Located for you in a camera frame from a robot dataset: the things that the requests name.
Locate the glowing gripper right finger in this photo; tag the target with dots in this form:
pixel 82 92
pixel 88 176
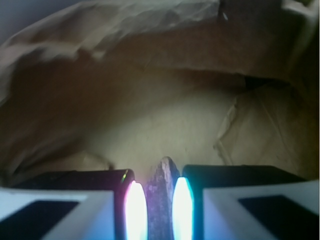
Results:
pixel 244 202

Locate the dark brown wood chip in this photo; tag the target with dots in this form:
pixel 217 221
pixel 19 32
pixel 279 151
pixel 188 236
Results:
pixel 159 192

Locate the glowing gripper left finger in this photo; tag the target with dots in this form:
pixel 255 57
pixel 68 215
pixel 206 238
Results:
pixel 75 205

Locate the brown paper bag tray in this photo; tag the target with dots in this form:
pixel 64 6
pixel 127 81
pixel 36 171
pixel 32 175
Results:
pixel 115 84

